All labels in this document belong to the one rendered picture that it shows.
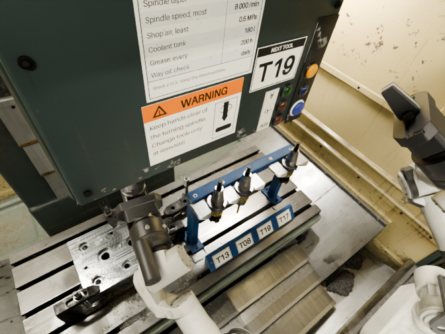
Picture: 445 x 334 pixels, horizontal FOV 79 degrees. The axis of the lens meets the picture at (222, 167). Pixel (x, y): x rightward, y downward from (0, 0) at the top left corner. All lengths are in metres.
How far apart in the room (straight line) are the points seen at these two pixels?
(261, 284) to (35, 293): 0.85
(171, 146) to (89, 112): 0.13
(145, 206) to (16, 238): 1.11
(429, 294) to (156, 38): 0.65
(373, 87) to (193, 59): 1.03
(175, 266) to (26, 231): 1.23
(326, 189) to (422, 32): 0.80
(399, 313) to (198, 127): 0.61
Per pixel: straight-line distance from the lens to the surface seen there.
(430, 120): 0.50
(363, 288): 1.57
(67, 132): 0.33
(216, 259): 1.09
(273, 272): 1.33
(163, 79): 0.33
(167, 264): 0.63
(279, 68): 0.46
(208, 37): 0.34
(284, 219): 1.24
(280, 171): 1.01
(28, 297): 1.22
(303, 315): 1.34
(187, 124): 0.39
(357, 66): 1.32
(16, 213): 1.85
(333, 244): 1.49
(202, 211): 0.86
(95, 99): 0.32
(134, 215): 0.72
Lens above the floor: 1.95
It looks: 49 degrees down
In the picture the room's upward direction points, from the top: 8 degrees clockwise
